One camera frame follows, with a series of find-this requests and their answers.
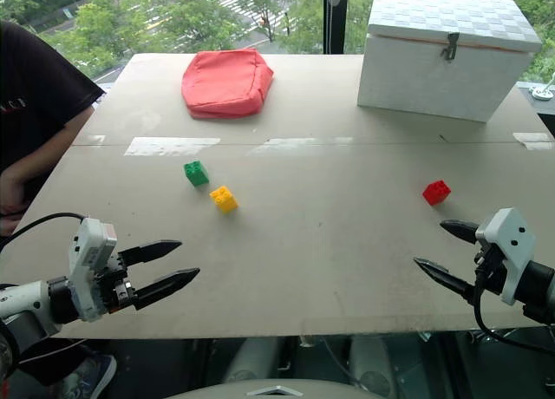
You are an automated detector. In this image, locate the black window frame post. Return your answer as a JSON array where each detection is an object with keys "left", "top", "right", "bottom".
[{"left": 323, "top": 0, "right": 349, "bottom": 56}]

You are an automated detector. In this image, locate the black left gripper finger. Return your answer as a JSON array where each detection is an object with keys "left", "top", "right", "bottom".
[
  {"left": 117, "top": 239, "right": 183, "bottom": 268},
  {"left": 131, "top": 267, "right": 201, "bottom": 311}
]

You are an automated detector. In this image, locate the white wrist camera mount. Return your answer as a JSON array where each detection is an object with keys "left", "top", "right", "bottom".
[
  {"left": 474, "top": 207, "right": 538, "bottom": 306},
  {"left": 68, "top": 217, "right": 119, "bottom": 324}
]

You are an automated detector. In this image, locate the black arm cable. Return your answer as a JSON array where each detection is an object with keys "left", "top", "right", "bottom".
[
  {"left": 0, "top": 212, "right": 88, "bottom": 253},
  {"left": 472, "top": 259, "right": 555, "bottom": 356}
]

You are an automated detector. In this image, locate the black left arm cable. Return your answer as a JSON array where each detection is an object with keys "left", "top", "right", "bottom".
[{"left": 0, "top": 212, "right": 88, "bottom": 253}]

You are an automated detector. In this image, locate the white lidded storage box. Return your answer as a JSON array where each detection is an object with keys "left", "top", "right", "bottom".
[{"left": 356, "top": 0, "right": 544, "bottom": 123}]

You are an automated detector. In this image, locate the yellow toy brick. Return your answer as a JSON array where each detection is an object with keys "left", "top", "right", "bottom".
[{"left": 209, "top": 185, "right": 239, "bottom": 215}]

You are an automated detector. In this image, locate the grey rounded robot leg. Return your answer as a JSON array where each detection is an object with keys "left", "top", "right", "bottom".
[
  {"left": 221, "top": 337, "right": 285, "bottom": 385},
  {"left": 349, "top": 335, "right": 394, "bottom": 398}
]

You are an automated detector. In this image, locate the person in black T-shirt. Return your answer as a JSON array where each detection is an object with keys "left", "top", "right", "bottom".
[{"left": 0, "top": 20, "right": 107, "bottom": 177}]

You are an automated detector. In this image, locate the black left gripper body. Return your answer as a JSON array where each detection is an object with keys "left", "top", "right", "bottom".
[{"left": 92, "top": 252, "right": 139, "bottom": 315}]

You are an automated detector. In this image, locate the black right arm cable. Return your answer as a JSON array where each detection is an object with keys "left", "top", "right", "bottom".
[{"left": 472, "top": 259, "right": 555, "bottom": 356}]

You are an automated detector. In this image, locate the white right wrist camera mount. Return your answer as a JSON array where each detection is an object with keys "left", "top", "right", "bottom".
[{"left": 474, "top": 207, "right": 538, "bottom": 306}]

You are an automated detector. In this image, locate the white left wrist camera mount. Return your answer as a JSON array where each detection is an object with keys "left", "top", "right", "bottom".
[{"left": 68, "top": 217, "right": 119, "bottom": 324}]

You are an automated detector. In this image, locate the green toy brick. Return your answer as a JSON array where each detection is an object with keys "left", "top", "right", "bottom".
[{"left": 183, "top": 160, "right": 211, "bottom": 187}]

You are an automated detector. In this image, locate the red fabric cushion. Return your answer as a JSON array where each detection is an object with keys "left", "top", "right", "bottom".
[{"left": 180, "top": 48, "right": 275, "bottom": 121}]

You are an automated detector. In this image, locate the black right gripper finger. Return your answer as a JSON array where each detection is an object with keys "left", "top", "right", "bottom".
[
  {"left": 413, "top": 257, "right": 478, "bottom": 306},
  {"left": 439, "top": 219, "right": 480, "bottom": 245}
]

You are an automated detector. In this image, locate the blue grey sneaker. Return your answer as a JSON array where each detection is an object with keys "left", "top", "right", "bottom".
[{"left": 58, "top": 353, "right": 118, "bottom": 399}]

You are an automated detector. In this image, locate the red toy brick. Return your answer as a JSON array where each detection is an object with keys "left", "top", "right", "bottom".
[{"left": 421, "top": 180, "right": 452, "bottom": 206}]

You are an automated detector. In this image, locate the clear tape strip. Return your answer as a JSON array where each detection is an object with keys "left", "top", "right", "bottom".
[{"left": 513, "top": 132, "right": 555, "bottom": 151}]

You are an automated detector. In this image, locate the grey robot torso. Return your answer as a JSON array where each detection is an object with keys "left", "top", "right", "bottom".
[{"left": 166, "top": 378, "right": 363, "bottom": 399}]

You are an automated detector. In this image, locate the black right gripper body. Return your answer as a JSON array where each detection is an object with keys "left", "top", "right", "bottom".
[{"left": 473, "top": 239, "right": 508, "bottom": 294}]

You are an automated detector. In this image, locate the white stand with round base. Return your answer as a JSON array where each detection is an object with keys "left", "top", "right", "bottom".
[{"left": 531, "top": 70, "right": 555, "bottom": 102}]

